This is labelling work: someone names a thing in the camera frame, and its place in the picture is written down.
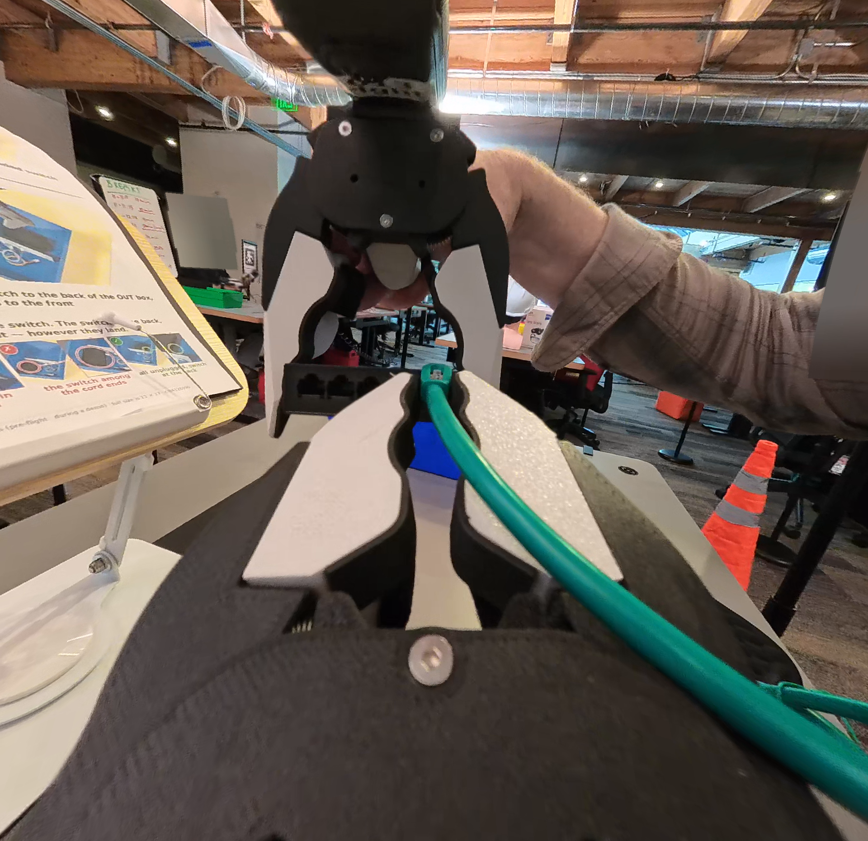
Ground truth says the silver ventilation duct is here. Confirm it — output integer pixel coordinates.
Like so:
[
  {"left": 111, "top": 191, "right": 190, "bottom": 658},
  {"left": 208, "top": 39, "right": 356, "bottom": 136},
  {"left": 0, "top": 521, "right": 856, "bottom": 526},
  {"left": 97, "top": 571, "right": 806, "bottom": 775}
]
[{"left": 241, "top": 55, "right": 868, "bottom": 137}]

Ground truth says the black stanchion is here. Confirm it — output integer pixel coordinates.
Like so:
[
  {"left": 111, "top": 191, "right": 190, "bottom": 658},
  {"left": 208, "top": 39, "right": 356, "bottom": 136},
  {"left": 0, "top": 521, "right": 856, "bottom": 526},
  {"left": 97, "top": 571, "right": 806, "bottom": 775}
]
[{"left": 659, "top": 400, "right": 701, "bottom": 467}]

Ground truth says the person's right hand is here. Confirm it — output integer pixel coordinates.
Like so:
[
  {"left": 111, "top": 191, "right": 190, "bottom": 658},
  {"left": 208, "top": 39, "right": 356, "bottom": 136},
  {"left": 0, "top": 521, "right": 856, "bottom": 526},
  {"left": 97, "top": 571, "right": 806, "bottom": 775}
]
[{"left": 468, "top": 150, "right": 608, "bottom": 308}]

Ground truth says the green plastic bin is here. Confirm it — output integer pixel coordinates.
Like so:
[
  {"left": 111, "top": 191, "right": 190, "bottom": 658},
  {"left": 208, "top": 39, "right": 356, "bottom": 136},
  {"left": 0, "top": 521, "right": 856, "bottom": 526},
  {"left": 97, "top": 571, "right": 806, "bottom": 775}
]
[{"left": 182, "top": 285, "right": 245, "bottom": 310}]

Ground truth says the white board stand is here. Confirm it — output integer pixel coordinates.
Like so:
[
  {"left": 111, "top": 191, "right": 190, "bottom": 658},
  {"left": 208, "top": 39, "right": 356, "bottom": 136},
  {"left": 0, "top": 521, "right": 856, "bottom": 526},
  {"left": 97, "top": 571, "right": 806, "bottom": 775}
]
[{"left": 0, "top": 453, "right": 184, "bottom": 730}]

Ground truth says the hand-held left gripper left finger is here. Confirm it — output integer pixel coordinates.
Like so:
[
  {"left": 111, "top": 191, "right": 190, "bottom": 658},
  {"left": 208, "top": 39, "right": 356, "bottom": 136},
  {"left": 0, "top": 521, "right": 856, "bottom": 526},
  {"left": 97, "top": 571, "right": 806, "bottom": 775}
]
[{"left": 242, "top": 372, "right": 416, "bottom": 591}]

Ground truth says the printed instruction sheet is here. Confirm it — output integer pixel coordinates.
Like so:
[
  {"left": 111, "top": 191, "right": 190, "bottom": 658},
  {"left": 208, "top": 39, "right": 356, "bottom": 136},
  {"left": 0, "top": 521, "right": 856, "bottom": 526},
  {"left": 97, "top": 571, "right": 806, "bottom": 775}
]
[{"left": 0, "top": 126, "right": 235, "bottom": 476}]

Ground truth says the black ethernet switch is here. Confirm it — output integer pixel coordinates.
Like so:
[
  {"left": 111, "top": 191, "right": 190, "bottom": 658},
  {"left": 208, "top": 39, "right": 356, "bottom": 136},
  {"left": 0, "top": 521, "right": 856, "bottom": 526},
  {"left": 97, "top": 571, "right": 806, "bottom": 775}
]
[{"left": 281, "top": 362, "right": 401, "bottom": 418}]

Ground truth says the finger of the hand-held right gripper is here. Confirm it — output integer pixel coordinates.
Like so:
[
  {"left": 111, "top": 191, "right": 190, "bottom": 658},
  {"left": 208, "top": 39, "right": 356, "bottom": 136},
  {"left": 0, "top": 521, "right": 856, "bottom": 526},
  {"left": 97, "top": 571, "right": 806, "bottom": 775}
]
[
  {"left": 263, "top": 231, "right": 370, "bottom": 438},
  {"left": 424, "top": 243, "right": 505, "bottom": 398}
]

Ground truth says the blue plastic bin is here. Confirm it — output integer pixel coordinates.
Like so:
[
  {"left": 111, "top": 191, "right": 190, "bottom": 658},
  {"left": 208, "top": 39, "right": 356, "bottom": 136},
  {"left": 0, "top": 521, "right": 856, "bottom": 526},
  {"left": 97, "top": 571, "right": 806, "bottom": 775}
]
[{"left": 409, "top": 419, "right": 463, "bottom": 481}]

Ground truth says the whiteboard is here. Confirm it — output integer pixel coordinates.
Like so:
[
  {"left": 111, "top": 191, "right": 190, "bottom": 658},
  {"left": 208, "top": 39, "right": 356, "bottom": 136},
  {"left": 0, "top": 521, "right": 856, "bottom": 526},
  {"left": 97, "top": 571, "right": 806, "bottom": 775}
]
[{"left": 91, "top": 173, "right": 179, "bottom": 279}]

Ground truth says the green ethernet cable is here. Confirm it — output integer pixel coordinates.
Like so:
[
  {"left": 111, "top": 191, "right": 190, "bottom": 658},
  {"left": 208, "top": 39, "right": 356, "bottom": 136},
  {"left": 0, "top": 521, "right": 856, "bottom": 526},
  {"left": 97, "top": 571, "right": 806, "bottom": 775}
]
[{"left": 419, "top": 364, "right": 868, "bottom": 818}]

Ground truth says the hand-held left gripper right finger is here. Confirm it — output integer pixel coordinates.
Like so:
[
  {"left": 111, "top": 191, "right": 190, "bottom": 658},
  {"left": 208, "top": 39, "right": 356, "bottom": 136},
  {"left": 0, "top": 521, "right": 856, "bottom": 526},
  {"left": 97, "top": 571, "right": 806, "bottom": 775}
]
[{"left": 456, "top": 370, "right": 623, "bottom": 587}]

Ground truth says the orange traffic cone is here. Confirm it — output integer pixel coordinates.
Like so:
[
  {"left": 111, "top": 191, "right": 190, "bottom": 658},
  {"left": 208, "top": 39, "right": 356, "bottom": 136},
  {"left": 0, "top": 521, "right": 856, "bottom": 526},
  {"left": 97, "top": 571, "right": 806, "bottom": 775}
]
[{"left": 702, "top": 440, "right": 778, "bottom": 591}]

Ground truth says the person's right forearm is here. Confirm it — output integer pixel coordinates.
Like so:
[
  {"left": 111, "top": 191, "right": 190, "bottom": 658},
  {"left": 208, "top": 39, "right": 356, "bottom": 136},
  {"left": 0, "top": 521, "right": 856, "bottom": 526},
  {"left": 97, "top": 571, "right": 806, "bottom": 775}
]
[{"left": 532, "top": 204, "right": 868, "bottom": 442}]

